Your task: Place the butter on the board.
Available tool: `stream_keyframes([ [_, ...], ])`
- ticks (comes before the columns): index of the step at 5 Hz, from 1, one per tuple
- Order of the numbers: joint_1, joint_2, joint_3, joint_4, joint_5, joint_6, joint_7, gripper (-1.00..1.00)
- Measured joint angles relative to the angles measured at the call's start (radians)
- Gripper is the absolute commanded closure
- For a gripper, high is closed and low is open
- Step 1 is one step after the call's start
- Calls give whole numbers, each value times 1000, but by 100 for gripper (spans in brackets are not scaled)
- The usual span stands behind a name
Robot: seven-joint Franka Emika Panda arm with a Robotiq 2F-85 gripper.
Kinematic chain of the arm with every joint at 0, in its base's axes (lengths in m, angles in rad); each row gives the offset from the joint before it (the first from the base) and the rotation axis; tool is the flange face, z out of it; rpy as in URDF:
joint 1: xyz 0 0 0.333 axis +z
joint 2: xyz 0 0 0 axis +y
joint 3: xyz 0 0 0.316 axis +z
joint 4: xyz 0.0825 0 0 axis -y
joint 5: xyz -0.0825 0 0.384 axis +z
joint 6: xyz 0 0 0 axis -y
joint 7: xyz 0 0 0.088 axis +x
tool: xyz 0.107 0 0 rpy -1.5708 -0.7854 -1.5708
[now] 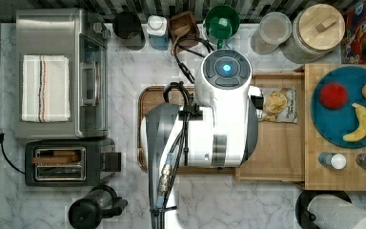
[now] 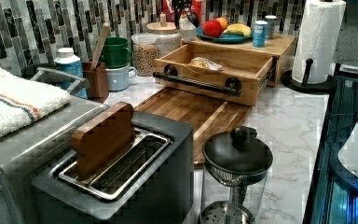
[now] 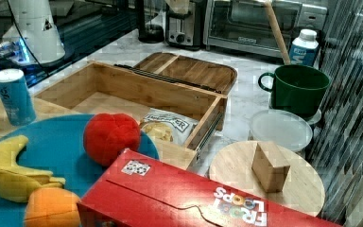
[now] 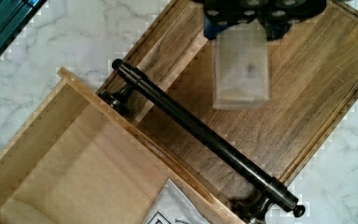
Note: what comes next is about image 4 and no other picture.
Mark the white paper packet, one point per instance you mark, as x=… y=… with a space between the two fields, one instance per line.
x=173 y=207

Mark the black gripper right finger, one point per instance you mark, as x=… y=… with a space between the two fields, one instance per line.
x=278 y=16

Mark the dark wooden cutting board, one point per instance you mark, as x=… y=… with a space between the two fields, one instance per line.
x=313 y=82

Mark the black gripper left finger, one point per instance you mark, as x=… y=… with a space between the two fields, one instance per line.
x=220 y=15

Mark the light wooden drawer box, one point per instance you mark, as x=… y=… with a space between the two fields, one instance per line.
x=77 y=161

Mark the black drawer handle bar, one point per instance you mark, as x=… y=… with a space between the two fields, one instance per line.
x=272 y=191

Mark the pale butter stick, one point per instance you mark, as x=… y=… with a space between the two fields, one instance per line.
x=241 y=67

